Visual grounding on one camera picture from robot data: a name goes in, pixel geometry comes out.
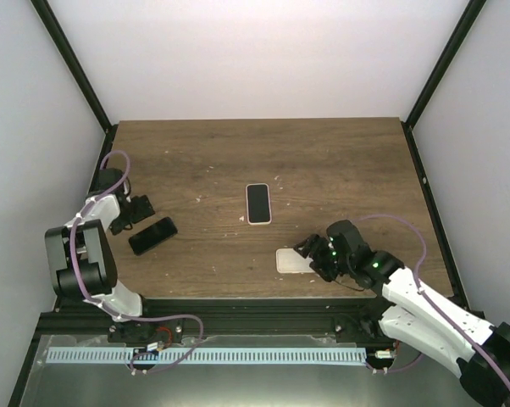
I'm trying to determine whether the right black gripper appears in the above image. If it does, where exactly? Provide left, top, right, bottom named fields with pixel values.
left=294, top=235, right=352, bottom=283

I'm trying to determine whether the beige phone case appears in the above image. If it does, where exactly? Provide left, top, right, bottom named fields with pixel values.
left=275, top=248, right=313, bottom=275
left=245, top=182, right=273, bottom=226

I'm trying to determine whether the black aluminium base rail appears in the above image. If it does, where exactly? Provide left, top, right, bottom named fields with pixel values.
left=36, top=298, right=391, bottom=346

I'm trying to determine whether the black smartphone green edge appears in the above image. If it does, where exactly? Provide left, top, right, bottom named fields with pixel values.
left=247, top=184, right=271, bottom=223

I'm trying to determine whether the light blue slotted cable duct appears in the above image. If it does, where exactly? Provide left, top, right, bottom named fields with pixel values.
left=45, top=347, right=367, bottom=366

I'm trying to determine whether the right black frame post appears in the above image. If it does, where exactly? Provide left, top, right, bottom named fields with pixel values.
left=405, top=0, right=488, bottom=128

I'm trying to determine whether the left black frame post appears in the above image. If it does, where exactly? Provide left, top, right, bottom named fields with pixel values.
left=29, top=0, right=114, bottom=133

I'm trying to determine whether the metal sheet front plate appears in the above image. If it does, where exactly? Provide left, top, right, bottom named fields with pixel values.
left=9, top=336, right=473, bottom=406

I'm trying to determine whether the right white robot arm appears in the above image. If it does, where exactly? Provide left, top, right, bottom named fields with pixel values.
left=294, top=220, right=510, bottom=406

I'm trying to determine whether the black frame post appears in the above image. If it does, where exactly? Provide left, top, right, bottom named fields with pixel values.
left=405, top=0, right=488, bottom=128
left=29, top=0, right=114, bottom=133

